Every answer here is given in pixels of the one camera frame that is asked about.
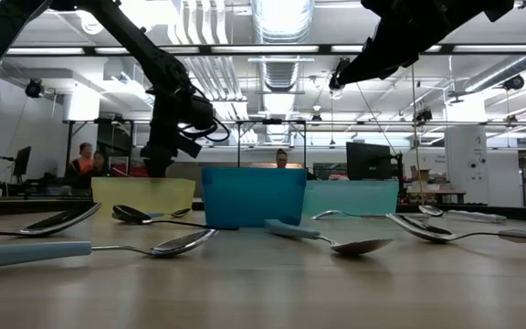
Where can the blue plastic bin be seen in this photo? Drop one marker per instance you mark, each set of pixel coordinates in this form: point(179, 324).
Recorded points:
point(254, 196)

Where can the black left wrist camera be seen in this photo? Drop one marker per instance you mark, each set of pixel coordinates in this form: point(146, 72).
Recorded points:
point(199, 114)

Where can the person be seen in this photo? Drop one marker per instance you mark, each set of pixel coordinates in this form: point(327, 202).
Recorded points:
point(281, 159)
point(85, 160)
point(99, 162)

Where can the black computer monitor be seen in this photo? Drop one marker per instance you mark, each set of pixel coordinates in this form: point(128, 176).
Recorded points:
point(368, 161)

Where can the yellow plastic bin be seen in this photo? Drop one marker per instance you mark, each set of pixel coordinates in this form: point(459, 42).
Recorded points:
point(144, 196)

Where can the black ceiling spotlight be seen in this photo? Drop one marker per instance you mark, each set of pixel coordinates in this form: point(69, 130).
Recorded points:
point(514, 82)
point(34, 88)
point(332, 83)

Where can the black metal workstation frame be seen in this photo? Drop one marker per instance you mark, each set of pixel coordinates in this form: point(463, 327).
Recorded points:
point(272, 121)

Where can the black beam with light strips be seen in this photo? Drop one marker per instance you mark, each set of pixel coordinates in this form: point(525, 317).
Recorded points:
point(263, 49)

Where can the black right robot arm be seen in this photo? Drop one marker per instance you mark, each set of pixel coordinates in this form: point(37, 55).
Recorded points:
point(473, 7)

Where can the small black monitor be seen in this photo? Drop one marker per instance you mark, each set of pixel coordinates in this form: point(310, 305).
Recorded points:
point(22, 160)

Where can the cardboard box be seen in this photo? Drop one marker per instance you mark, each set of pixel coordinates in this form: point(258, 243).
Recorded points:
point(420, 173)

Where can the silver ribbed ventilation duct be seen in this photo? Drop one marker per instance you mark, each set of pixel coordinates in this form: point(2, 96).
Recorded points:
point(281, 68)

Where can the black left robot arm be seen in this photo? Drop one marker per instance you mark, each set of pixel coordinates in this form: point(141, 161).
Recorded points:
point(130, 32)

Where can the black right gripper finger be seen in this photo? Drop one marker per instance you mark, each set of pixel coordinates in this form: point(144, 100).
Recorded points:
point(381, 68)
point(359, 61)

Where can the teal plastic bin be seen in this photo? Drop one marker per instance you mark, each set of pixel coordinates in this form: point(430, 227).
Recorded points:
point(354, 197)

